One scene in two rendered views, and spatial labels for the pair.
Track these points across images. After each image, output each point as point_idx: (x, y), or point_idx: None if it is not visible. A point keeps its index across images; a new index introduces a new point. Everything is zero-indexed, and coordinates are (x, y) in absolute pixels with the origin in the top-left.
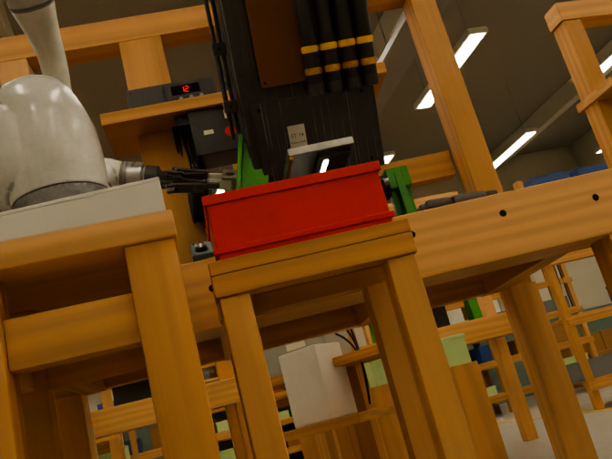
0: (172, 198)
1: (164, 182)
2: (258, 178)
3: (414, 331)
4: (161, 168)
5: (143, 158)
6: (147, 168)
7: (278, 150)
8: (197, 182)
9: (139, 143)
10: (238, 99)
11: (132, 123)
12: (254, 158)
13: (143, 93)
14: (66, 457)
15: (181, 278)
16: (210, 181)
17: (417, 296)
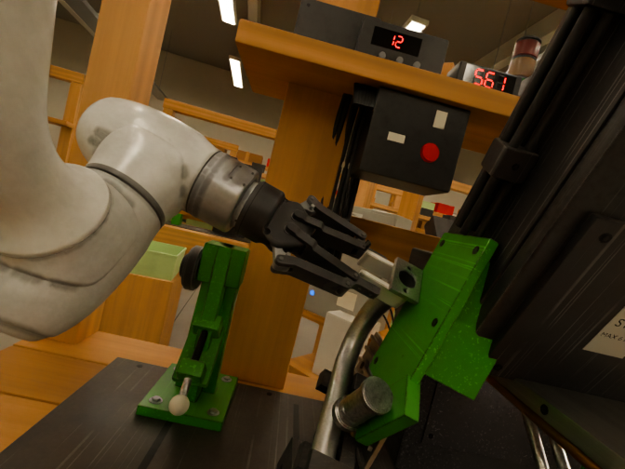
0: (293, 199)
1: (275, 243)
2: (472, 358)
3: None
4: (299, 148)
5: (281, 120)
6: (256, 194)
7: (560, 332)
8: (339, 271)
9: (286, 93)
10: (565, 174)
11: (286, 60)
12: (494, 316)
13: (327, 15)
14: None
15: None
16: (365, 279)
17: None
